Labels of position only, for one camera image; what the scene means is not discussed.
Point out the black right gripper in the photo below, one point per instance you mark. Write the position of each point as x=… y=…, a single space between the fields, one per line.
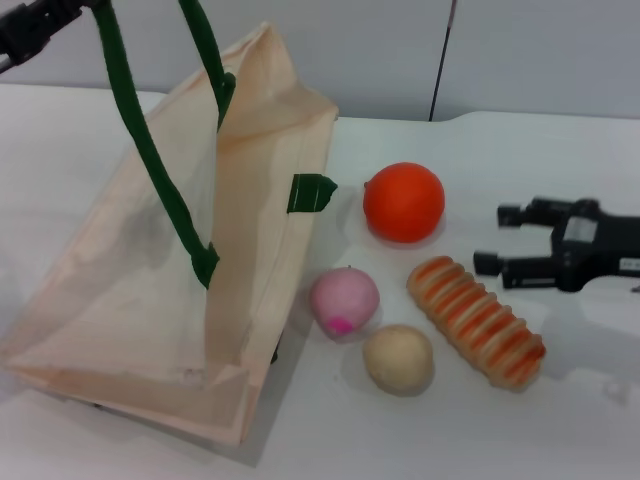
x=595 y=245

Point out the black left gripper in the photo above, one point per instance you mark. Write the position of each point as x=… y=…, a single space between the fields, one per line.
x=22 y=32

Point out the orange striped bread loaf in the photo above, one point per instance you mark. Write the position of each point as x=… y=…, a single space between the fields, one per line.
x=475 y=327

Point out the beige round potato toy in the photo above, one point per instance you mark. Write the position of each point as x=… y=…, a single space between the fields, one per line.
x=398 y=360

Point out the orange toy fruit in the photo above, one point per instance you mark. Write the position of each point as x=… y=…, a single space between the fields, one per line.
x=404 y=202

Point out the pink peach bun toy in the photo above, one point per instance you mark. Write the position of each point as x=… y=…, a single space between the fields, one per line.
x=344 y=300

